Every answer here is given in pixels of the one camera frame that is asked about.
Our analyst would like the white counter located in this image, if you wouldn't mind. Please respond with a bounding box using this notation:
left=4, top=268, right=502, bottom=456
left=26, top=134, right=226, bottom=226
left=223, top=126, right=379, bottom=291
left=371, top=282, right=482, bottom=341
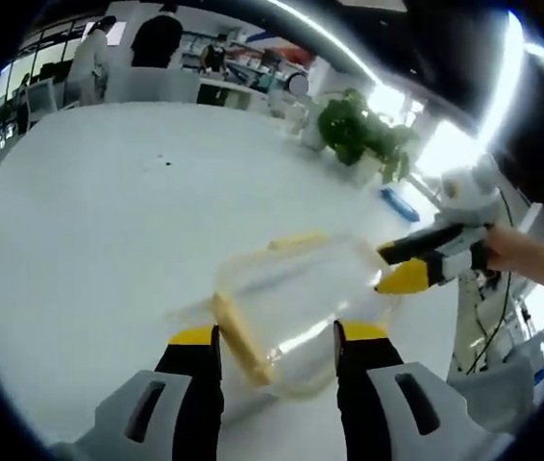
left=107, top=65, right=321, bottom=124

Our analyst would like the person's right hand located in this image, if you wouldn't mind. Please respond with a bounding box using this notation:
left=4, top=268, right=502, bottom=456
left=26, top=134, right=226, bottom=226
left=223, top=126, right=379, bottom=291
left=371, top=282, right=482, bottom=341
left=485, top=224, right=544, bottom=275

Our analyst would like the thin gripper cable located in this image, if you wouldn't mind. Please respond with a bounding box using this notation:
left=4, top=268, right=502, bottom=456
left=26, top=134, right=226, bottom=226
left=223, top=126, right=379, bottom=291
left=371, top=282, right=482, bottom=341
left=466, top=189, right=514, bottom=378

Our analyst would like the bright curved ceiling light strip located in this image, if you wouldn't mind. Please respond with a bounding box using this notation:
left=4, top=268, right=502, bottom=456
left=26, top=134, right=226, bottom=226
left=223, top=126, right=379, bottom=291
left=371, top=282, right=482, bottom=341
left=463, top=9, right=527, bottom=148

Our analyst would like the white office chair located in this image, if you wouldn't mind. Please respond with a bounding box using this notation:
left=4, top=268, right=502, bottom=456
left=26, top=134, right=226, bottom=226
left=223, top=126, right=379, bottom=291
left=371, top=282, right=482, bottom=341
left=23, top=79, right=58, bottom=127

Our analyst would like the blue flat object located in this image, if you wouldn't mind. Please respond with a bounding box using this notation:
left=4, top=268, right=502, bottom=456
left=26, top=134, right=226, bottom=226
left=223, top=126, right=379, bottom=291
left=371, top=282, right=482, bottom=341
left=380, top=185, right=420, bottom=223

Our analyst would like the clear plastic container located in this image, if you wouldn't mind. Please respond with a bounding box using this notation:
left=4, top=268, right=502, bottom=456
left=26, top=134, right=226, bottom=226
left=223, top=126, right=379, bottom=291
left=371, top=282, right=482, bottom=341
left=213, top=237, right=398, bottom=400

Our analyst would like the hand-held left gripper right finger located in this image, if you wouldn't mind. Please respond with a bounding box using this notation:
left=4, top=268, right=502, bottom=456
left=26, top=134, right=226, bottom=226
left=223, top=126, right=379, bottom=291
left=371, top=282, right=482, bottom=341
left=333, top=320, right=518, bottom=461

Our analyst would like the green potted plant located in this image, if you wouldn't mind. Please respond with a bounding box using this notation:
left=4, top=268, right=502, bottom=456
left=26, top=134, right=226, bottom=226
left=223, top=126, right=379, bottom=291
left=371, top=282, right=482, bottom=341
left=317, top=87, right=421, bottom=182

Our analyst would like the long ceiling light strip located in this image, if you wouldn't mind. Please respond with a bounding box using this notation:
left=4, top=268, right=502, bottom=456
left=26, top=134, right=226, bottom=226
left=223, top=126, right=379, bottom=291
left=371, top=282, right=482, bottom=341
left=269, top=0, right=384, bottom=85

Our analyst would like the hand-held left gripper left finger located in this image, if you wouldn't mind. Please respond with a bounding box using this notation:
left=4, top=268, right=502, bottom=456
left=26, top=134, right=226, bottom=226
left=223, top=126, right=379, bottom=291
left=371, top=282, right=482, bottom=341
left=53, top=325, right=225, bottom=461

